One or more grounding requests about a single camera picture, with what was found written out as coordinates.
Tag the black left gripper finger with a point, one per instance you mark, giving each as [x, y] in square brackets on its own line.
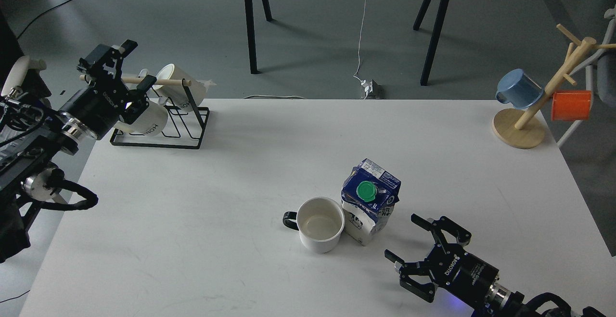
[123, 50]
[143, 86]

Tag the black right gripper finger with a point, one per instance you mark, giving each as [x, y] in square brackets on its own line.
[395, 259]
[431, 225]

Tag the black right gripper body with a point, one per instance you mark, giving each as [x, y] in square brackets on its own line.
[449, 266]

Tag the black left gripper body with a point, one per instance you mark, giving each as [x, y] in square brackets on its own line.
[94, 110]

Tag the blue white milk carton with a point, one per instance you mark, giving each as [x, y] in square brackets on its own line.
[368, 198]

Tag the white mug black handle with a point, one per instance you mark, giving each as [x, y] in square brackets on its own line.
[320, 222]

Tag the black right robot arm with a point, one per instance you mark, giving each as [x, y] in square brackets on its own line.
[512, 304]

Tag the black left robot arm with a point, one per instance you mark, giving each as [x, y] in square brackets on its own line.
[30, 181]

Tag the orange cup on tree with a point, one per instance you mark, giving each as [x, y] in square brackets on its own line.
[571, 105]

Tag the white mug rear on rack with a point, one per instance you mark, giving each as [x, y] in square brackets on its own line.
[184, 92]

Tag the white mug on rack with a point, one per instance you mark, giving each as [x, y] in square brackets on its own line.
[184, 92]
[150, 123]

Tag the white mug front on rack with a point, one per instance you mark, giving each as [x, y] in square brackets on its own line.
[150, 123]

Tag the grey chair at left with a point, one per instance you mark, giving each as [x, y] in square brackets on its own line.
[13, 87]

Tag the wooden mug tree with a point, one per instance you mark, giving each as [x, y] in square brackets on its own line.
[520, 128]

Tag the black trestle leg left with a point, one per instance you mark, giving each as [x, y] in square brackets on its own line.
[250, 31]

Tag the black trestle leg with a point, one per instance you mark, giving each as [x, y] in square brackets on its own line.
[435, 35]
[250, 31]

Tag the blue mug on tree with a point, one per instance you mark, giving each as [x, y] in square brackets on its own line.
[518, 89]

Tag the black trestle leg right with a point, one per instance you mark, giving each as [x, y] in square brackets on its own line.
[435, 35]

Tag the black wire mug rack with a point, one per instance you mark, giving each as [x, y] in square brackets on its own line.
[184, 131]

